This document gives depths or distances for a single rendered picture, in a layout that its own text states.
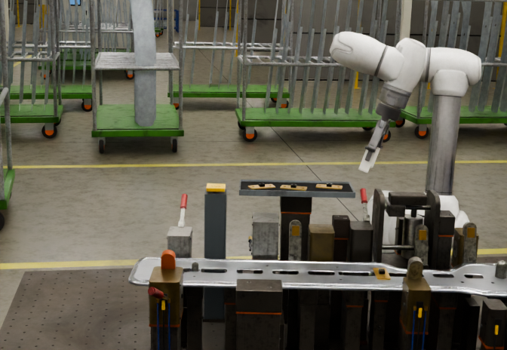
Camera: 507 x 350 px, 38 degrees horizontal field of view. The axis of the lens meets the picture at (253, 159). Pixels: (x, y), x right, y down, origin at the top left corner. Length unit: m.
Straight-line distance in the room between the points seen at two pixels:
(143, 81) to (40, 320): 5.91
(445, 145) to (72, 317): 1.47
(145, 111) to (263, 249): 6.18
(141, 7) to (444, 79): 5.83
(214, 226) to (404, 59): 0.79
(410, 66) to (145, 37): 6.20
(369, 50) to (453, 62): 0.61
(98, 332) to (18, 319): 0.29
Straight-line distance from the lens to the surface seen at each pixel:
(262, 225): 2.19
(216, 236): 2.40
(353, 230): 2.26
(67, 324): 2.54
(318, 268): 2.15
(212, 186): 2.37
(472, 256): 2.34
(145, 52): 8.29
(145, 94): 8.29
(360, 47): 2.29
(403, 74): 2.28
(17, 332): 2.52
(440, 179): 2.85
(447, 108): 2.84
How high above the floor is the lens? 1.77
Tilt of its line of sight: 13 degrees down
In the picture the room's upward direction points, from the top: 1 degrees clockwise
